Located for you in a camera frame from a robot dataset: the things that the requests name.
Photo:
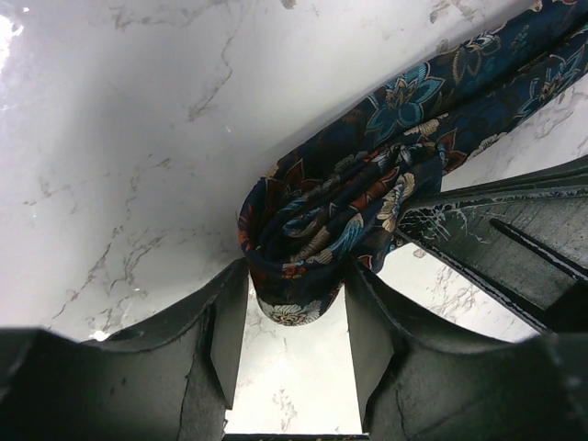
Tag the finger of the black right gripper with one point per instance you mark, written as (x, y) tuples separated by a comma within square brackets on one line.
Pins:
[(522, 240)]

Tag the navy floral necktie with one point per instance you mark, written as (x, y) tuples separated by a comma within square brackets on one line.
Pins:
[(340, 193)]

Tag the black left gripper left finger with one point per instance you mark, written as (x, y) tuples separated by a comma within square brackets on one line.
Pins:
[(170, 377)]

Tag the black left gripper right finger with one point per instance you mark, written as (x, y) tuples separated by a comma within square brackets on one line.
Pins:
[(421, 377)]

